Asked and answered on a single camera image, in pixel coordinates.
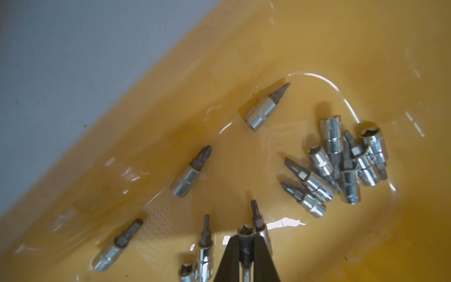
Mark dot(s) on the silver bit in box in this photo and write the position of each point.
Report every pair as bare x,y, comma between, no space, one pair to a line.
183,182

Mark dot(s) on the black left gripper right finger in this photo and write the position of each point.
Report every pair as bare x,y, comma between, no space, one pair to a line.
264,267

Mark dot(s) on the yellow plastic storage box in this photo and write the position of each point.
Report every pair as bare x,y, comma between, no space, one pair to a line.
373,63

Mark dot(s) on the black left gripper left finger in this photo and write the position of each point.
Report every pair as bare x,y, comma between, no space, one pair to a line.
229,268

